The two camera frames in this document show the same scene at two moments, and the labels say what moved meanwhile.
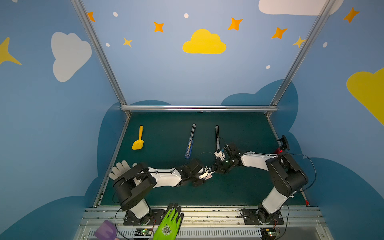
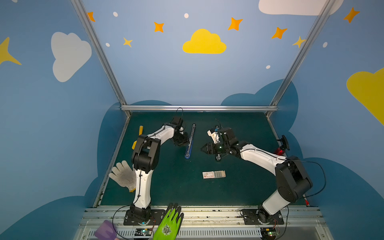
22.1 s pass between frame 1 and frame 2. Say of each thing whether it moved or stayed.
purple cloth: stayed
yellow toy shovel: stayed
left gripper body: moved
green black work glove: stayed
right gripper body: moved
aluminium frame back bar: stayed
